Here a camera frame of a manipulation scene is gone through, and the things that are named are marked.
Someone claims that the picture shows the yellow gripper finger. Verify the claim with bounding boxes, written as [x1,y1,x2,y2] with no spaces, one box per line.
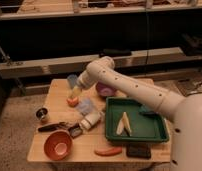
[71,86,82,97]

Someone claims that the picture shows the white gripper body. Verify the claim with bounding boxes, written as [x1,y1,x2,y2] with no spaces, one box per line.
[77,71,92,89]

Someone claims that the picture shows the orange apple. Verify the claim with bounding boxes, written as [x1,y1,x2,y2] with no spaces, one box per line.
[67,97,79,107]

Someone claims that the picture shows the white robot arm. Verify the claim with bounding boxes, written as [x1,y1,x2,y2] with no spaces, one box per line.
[72,56,202,171]

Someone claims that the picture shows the green plastic tray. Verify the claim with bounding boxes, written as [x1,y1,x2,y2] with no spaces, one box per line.
[105,97,169,143]

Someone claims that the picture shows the blue cup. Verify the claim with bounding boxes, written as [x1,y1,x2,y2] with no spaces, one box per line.
[67,74,78,89]

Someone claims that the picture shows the clear plastic bag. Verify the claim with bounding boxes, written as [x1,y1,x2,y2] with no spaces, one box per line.
[76,98,93,116]

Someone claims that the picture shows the purple bowl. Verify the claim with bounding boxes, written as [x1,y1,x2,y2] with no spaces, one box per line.
[95,82,116,98]

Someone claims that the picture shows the white bottle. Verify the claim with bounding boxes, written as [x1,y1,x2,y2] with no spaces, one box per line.
[80,110,101,130]

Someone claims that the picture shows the black object on beam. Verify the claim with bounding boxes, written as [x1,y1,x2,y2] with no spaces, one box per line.
[99,49,132,57]

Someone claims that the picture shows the small dark box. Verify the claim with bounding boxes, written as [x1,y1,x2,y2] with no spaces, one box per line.
[68,124,83,138]

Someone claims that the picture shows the small metal cup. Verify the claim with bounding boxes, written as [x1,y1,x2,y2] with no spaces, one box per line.
[36,107,48,123]

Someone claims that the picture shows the orange bowl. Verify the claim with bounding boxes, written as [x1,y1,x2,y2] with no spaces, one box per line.
[44,131,72,161]

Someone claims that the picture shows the yellow banana pieces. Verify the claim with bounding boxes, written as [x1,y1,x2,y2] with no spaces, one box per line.
[116,112,132,135]

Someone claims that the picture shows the teal sponge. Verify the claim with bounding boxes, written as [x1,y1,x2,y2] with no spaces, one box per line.
[139,105,155,115]

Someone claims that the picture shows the orange carrot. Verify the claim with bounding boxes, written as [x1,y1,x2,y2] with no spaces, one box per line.
[94,147,122,156]

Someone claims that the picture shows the black rectangular block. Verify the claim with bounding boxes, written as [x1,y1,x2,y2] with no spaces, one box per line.
[126,145,151,159]

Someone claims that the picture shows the wooden beam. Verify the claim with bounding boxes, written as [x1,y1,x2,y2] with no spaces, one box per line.
[0,47,202,79]

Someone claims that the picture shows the wooden shelf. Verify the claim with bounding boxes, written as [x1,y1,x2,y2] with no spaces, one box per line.
[0,0,202,20]

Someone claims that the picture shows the dark handled tool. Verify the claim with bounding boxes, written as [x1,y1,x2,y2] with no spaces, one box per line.
[38,122,69,132]

